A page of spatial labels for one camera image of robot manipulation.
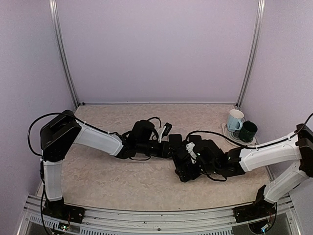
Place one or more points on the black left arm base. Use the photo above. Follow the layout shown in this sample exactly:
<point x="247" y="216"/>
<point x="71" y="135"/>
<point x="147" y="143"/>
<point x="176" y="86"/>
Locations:
<point x="58" y="209"/>

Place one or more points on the aluminium front rail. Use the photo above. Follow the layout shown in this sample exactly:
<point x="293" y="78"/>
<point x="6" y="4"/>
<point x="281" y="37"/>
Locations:
<point x="100" y="221"/>

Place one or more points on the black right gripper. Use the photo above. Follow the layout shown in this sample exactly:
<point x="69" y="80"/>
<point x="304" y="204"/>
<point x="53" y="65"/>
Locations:
<point x="188" y="165"/>

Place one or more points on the black phone silver frame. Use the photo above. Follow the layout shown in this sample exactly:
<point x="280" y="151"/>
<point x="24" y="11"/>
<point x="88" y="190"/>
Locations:
<point x="175" y="140"/>

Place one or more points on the purple phone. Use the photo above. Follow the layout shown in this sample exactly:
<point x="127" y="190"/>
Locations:
<point x="194" y="138"/>

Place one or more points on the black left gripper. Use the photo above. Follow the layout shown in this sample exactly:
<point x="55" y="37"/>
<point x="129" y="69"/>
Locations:
<point x="164" y="152"/>

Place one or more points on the aluminium corner post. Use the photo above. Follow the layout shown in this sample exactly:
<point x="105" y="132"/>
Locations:
<point x="252" y="53"/>
<point x="61" y="48"/>

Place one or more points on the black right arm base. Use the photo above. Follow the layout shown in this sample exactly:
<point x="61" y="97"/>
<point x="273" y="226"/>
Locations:
<point x="258" y="209"/>

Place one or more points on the light blue ceramic mug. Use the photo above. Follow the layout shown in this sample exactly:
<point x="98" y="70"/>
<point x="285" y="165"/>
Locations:
<point x="234" y="121"/>

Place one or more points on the white saucer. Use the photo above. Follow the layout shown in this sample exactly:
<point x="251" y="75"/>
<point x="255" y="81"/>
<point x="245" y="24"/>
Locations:
<point x="234" y="136"/>

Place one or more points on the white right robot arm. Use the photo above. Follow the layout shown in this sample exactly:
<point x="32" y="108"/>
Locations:
<point x="297" y="147"/>

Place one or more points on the aluminium left corner post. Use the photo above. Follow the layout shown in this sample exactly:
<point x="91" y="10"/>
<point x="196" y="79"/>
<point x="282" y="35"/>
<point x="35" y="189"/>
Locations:
<point x="61" y="48"/>

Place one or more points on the dark green cup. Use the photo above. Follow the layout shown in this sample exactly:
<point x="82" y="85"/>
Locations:
<point x="248" y="131"/>

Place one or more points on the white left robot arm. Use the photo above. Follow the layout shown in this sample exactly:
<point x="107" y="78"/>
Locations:
<point x="61" y="133"/>

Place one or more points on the aluminium right corner post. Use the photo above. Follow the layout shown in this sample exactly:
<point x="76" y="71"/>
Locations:
<point x="252" y="53"/>

